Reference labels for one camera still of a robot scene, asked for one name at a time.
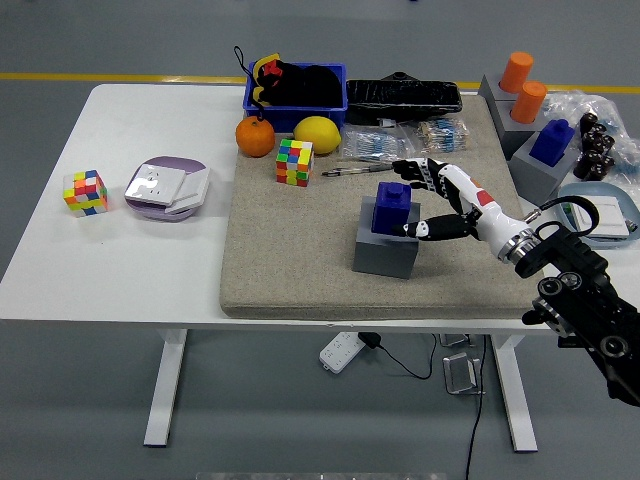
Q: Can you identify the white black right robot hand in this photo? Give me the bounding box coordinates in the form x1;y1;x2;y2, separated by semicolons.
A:
391;157;531;259

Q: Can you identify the blue square seal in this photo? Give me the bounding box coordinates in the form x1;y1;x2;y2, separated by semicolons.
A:
371;181;414;236
529;118;576;168

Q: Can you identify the grey seal holder box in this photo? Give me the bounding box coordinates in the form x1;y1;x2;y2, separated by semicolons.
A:
492;97;551;161
477;74;516;104
352;195;421;280
509;130;581;207

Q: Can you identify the orange cylinder seal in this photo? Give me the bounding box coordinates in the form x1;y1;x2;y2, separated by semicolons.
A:
509;80;548;124
499;51;534;95

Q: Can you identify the clear bag of tan resistors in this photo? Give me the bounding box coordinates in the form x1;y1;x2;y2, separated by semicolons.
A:
412;119;471;155

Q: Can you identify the light blue tray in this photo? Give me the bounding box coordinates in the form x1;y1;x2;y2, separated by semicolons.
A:
556;181;640;250

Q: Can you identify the clear plastic bag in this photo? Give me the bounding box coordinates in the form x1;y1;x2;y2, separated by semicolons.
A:
542;89;640;177

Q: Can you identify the clear bag of blue resistors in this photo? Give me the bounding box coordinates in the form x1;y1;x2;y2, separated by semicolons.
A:
342;124;417;167

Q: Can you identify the grey ballpoint pen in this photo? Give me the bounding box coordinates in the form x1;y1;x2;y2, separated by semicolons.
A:
321;163;401;178

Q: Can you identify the black wrapped rear-view mirror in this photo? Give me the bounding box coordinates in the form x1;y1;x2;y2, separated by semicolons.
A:
344;71;464;126

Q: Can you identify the white table leg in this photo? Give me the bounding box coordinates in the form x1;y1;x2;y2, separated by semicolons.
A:
143;328;189;448
489;333;539;454

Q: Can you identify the yellow lemon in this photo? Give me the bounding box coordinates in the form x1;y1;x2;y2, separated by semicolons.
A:
292;115;343;155

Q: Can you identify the grey-brown mat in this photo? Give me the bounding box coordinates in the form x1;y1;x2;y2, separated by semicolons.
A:
218;94;551;321

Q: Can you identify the white power strip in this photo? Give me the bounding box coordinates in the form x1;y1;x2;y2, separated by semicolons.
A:
319;331;365;375

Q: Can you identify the large colourful puzzle cube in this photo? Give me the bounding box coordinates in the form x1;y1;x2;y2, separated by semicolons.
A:
275;138;315;188

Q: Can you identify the blue plastic bin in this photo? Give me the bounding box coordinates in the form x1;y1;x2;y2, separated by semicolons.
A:
242;61;349;134

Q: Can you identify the black cloth pouch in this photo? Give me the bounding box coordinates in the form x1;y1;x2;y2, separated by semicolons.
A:
259;60;346;109

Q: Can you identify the orange fruit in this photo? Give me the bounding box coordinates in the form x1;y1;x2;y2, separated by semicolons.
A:
235;115;277;159

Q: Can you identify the yellow trimmed black case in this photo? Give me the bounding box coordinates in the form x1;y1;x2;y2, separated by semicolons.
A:
248;52;282;109

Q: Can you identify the purple dish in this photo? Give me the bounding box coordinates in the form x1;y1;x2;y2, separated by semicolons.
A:
123;156;211;223

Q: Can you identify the small colourful puzzle cube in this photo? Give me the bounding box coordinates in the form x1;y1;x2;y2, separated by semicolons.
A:
62;169;109;219

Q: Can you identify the white wall switch panel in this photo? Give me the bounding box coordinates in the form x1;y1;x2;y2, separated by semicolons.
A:
163;168;211;216
569;197;631;237

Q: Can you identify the black plug with cord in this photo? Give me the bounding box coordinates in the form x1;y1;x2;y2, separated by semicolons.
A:
358;332;439;380

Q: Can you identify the black floor cable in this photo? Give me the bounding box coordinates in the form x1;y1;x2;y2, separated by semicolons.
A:
464;334;489;480

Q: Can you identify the black lanyard cord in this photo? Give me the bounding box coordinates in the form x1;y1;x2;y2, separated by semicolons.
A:
233;45;266;124

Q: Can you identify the white wall socket panel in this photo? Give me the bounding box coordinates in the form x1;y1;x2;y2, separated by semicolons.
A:
124;163;187;205

